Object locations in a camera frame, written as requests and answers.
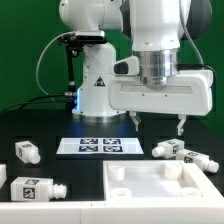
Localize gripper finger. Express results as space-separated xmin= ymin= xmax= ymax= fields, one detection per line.
xmin=129 ymin=111 xmax=139 ymax=131
xmin=177 ymin=115 xmax=186 ymax=136

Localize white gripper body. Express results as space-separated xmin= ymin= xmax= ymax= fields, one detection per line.
xmin=108 ymin=70 xmax=213 ymax=116

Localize white square table top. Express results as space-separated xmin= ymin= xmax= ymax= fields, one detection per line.
xmin=103 ymin=160 xmax=222 ymax=201

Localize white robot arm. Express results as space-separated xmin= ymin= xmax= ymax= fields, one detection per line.
xmin=59 ymin=0 xmax=213 ymax=123

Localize white marker tag sheet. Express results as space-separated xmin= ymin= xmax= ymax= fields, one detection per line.
xmin=57 ymin=137 xmax=143 ymax=155

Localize white L-shaped obstacle fence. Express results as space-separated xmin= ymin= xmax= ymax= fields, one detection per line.
xmin=0 ymin=199 xmax=224 ymax=224

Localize white block left edge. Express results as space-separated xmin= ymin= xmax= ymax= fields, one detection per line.
xmin=0 ymin=164 xmax=7 ymax=189

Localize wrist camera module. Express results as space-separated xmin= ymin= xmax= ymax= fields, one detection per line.
xmin=109 ymin=56 xmax=140 ymax=76

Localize black cables on table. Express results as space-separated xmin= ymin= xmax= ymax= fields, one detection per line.
xmin=0 ymin=93 xmax=78 ymax=116

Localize grey camera cable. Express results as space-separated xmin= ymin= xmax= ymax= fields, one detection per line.
xmin=35 ymin=31 xmax=75 ymax=110

